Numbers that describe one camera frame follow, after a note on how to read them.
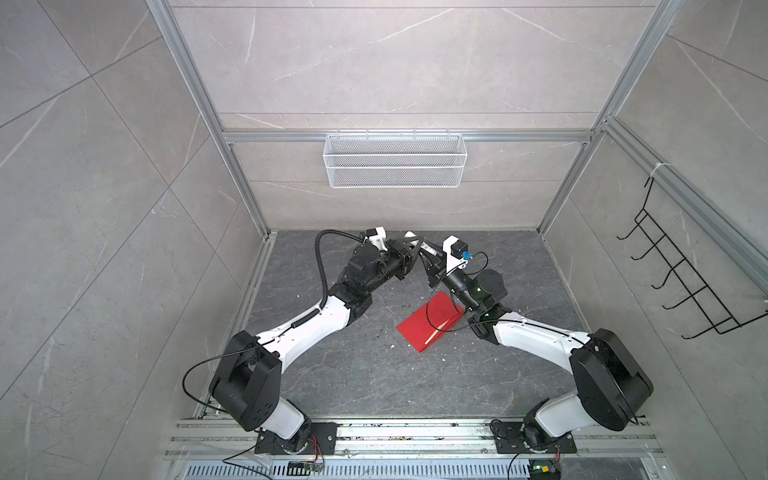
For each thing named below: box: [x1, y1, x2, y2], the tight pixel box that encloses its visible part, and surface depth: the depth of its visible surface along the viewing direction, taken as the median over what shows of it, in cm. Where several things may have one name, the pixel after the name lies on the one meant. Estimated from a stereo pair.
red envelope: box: [396, 291, 465, 353], surface depth 95 cm
